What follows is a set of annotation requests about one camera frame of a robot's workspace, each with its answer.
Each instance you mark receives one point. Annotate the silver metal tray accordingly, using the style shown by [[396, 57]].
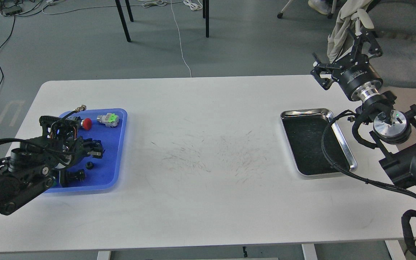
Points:
[[304, 130]]

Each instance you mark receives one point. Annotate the black right-side robot arm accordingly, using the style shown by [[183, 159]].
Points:
[[376, 124]]

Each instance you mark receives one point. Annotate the black selector switch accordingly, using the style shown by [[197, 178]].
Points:
[[66, 178]]

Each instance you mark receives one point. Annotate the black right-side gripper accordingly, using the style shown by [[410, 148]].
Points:
[[357, 79]]

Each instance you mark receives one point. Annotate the black power strip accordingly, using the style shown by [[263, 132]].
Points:
[[13, 10]]

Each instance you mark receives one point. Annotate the black table leg right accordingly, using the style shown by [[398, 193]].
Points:
[[206, 16]]

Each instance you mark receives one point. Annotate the black table leg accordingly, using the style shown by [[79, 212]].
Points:
[[206, 16], [129, 10], [123, 21]]

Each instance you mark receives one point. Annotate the black table leg rear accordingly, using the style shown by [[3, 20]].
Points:
[[129, 10]]

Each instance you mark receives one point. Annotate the red push button switch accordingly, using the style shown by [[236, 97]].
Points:
[[85, 124]]

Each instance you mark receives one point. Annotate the grey office chair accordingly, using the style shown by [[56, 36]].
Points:
[[395, 31]]

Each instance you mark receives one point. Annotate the green grey connector module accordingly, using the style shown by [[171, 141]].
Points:
[[110, 120]]

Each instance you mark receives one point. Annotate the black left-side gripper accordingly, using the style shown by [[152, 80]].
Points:
[[73, 151]]

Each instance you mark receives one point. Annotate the black table leg left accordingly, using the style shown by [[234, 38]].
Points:
[[123, 21]]

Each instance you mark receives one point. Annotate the black left-side robot arm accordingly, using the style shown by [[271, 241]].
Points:
[[41, 162]]

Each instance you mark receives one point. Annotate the blue plastic tray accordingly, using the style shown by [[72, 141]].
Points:
[[106, 170]]

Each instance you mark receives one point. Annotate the small black gear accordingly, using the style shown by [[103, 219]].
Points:
[[89, 165]]

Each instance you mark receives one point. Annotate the beige jacket on chair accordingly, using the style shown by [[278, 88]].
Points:
[[352, 8]]

